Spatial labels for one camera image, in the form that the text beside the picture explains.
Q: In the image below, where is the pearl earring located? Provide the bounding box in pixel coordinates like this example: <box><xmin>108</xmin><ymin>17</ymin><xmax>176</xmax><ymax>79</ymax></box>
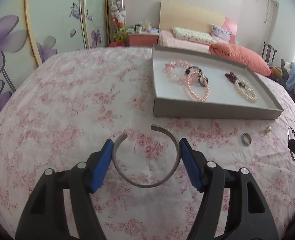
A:
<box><xmin>265</xmin><ymin>126</ymin><xmax>272</xmax><ymax>133</ymax></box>

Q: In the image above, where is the dark wooden chair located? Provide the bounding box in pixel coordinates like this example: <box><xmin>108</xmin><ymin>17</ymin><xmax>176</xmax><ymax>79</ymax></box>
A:
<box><xmin>261</xmin><ymin>41</ymin><xmax>277</xmax><ymax>64</ymax></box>

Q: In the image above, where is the folded coral duvet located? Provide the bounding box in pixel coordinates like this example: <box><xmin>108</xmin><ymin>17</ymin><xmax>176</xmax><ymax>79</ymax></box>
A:
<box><xmin>209</xmin><ymin>42</ymin><xmax>272</xmax><ymax>76</ymax></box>

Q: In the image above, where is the dark red garnet bracelet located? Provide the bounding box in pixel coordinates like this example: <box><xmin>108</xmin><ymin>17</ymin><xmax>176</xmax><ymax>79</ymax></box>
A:
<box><xmin>224</xmin><ymin>71</ymin><xmax>239</xmax><ymax>84</ymax></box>

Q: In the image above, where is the floral white pillow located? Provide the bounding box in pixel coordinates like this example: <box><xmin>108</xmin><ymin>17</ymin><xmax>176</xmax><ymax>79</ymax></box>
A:
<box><xmin>172</xmin><ymin>27</ymin><xmax>216</xmax><ymax>45</ymax></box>

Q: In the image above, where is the large pink bead bracelet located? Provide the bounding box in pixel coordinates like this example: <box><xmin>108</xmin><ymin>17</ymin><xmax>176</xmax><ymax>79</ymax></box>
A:
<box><xmin>164</xmin><ymin>60</ymin><xmax>196</xmax><ymax>86</ymax></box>

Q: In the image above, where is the grey shallow cardboard tray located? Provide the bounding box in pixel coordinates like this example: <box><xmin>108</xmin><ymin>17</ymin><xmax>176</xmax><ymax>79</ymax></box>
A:
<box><xmin>152</xmin><ymin>46</ymin><xmax>284</xmax><ymax>120</ymax></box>

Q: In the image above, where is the white mug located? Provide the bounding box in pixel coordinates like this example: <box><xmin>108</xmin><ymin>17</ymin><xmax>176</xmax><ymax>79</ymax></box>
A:
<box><xmin>135</xmin><ymin>24</ymin><xmax>143</xmax><ymax>33</ymax></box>

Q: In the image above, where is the thin silver bangle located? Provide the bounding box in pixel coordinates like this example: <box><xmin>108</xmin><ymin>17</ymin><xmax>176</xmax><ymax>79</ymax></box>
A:
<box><xmin>287</xmin><ymin>127</ymin><xmax>295</xmax><ymax>161</ymax></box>

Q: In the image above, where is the pink pearl bracelet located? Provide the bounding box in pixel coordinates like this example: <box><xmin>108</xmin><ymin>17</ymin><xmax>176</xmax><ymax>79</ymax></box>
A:
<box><xmin>186</xmin><ymin>70</ymin><xmax>210</xmax><ymax>103</ymax></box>

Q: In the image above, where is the black bead bracelet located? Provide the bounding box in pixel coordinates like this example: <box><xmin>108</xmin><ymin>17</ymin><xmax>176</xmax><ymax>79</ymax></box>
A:
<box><xmin>184</xmin><ymin>65</ymin><xmax>210</xmax><ymax>88</ymax></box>

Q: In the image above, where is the lilac square cushion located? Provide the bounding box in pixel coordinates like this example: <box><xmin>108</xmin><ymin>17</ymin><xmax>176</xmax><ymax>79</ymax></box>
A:
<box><xmin>211</xmin><ymin>24</ymin><xmax>232</xmax><ymax>43</ymax></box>

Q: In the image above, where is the red waste basket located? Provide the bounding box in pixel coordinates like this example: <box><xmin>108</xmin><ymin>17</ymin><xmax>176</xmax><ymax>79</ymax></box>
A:
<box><xmin>109</xmin><ymin>42</ymin><xmax>126</xmax><ymax>47</ymax></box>

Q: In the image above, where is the pink bedside table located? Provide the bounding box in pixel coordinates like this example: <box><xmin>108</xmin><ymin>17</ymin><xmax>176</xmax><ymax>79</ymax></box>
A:
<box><xmin>128</xmin><ymin>31</ymin><xmax>159</xmax><ymax>47</ymax></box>

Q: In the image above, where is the yellow green plush toy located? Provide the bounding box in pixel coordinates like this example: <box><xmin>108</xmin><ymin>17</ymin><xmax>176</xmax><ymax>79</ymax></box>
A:
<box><xmin>113</xmin><ymin>27</ymin><xmax>126</xmax><ymax>42</ymax></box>

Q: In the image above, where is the bed with pink sheet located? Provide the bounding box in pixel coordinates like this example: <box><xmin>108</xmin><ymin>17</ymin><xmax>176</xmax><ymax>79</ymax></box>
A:
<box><xmin>158</xmin><ymin>29</ymin><xmax>238</xmax><ymax>54</ymax></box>

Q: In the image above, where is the clear tube of plush toys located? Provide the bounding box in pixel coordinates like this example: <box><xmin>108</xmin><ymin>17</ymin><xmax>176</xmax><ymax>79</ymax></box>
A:
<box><xmin>110</xmin><ymin>0</ymin><xmax>127</xmax><ymax>29</ymax></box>

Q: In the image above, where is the pink floral tablecloth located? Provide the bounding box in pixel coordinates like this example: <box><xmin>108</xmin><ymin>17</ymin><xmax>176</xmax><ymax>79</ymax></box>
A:
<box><xmin>0</xmin><ymin>48</ymin><xmax>295</xmax><ymax>236</ymax></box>

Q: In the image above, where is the beige pink headboard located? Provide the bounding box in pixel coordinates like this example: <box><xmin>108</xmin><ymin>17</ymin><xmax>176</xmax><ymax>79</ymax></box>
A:
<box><xmin>159</xmin><ymin>1</ymin><xmax>237</xmax><ymax>43</ymax></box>

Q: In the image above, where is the white pearl bracelet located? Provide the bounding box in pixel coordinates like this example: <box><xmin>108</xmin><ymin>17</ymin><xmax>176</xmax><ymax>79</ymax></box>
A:
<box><xmin>233</xmin><ymin>78</ymin><xmax>259</xmax><ymax>104</ymax></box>

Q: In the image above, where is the sliding wardrobe with flowers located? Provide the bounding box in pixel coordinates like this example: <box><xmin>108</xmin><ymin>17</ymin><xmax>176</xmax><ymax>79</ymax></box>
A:
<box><xmin>0</xmin><ymin>0</ymin><xmax>107</xmax><ymax>111</ymax></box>

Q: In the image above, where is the silver ring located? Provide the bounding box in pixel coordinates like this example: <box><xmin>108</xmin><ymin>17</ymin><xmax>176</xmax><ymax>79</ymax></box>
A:
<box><xmin>241</xmin><ymin>132</ymin><xmax>253</xmax><ymax>146</ymax></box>

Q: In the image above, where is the wide silver cuff bangle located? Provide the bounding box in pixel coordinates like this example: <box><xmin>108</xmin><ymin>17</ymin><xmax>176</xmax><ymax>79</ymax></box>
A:
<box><xmin>112</xmin><ymin>124</ymin><xmax>182</xmax><ymax>188</ymax></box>

